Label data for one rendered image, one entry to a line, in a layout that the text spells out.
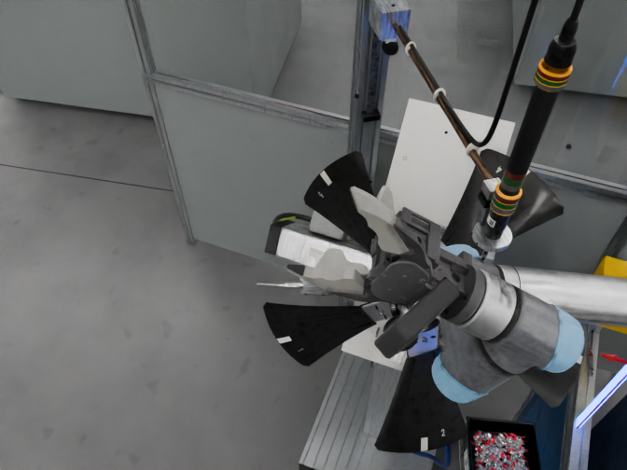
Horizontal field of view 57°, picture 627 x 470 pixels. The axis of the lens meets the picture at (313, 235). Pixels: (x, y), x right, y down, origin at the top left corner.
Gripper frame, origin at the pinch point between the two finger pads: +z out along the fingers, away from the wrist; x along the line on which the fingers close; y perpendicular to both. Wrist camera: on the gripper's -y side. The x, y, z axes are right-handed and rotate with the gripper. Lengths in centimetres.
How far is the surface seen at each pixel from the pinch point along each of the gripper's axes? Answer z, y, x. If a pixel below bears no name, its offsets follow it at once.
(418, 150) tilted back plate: -32, 76, -34
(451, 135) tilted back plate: -37, 78, -27
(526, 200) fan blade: -47, 49, -14
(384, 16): -8, 86, -14
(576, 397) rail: -96, 41, -52
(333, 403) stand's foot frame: -73, 67, -148
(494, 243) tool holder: -38, 33, -15
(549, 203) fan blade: -49, 48, -12
